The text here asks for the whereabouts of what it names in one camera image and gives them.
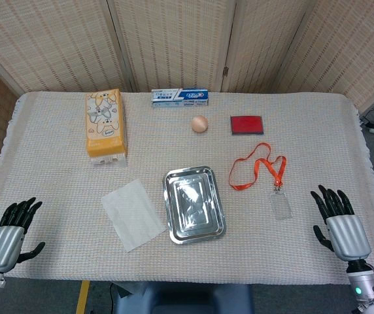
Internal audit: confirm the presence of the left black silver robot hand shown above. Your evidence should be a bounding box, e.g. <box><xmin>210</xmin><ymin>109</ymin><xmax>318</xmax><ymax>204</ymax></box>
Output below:
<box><xmin>0</xmin><ymin>197</ymin><xmax>46</xmax><ymax>274</ymax></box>

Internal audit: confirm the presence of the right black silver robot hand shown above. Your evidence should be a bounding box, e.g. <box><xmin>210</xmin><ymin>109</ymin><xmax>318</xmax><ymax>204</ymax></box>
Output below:
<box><xmin>310</xmin><ymin>184</ymin><xmax>372</xmax><ymax>262</ymax></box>

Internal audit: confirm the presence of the white paper sheet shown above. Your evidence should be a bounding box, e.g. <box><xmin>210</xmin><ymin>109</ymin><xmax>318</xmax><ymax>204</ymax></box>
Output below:
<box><xmin>101</xmin><ymin>179</ymin><xmax>168</xmax><ymax>253</ymax></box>

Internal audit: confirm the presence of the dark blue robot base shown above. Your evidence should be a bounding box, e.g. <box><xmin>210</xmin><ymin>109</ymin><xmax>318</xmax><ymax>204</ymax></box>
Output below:
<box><xmin>113</xmin><ymin>281</ymin><xmax>253</xmax><ymax>314</ymax></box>

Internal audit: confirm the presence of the red box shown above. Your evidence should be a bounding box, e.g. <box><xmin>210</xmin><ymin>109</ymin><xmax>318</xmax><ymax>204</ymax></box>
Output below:
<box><xmin>229</xmin><ymin>114</ymin><xmax>265</xmax><ymax>136</ymax></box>

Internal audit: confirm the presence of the metal tray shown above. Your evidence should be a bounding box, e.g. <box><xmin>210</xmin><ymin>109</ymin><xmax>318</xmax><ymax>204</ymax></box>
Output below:
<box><xmin>162</xmin><ymin>166</ymin><xmax>227</xmax><ymax>245</ymax></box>

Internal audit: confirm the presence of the beige woven tablecloth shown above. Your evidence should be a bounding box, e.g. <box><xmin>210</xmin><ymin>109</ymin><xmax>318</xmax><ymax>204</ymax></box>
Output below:
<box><xmin>0</xmin><ymin>91</ymin><xmax>374</xmax><ymax>285</ymax></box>

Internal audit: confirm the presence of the clear badge holder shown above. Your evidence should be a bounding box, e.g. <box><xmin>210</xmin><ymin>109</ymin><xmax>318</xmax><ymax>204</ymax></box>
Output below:
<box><xmin>269</xmin><ymin>186</ymin><xmax>294</xmax><ymax>220</ymax></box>

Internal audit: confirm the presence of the yellow cartoon tissue pack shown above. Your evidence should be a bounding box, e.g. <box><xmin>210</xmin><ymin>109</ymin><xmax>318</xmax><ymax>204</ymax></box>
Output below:
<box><xmin>85</xmin><ymin>88</ymin><xmax>129</xmax><ymax>167</ymax></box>

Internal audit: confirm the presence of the brown egg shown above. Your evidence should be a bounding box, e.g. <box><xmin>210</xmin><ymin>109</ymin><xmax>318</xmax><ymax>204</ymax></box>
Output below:
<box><xmin>191</xmin><ymin>114</ymin><xmax>209</xmax><ymax>133</ymax></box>

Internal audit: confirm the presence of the blue white toothpaste box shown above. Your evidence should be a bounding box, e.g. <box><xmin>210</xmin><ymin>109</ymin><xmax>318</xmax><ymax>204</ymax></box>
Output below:
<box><xmin>150</xmin><ymin>88</ymin><xmax>210</xmax><ymax>109</ymax></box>

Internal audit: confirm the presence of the orange lanyard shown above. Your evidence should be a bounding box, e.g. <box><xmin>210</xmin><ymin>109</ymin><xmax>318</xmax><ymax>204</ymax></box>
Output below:
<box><xmin>228</xmin><ymin>142</ymin><xmax>288</xmax><ymax>192</ymax></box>

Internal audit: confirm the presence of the black power cable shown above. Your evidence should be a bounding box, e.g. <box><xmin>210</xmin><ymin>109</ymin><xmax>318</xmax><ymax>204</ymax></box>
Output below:
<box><xmin>360</xmin><ymin>109</ymin><xmax>374</xmax><ymax>130</ymax></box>

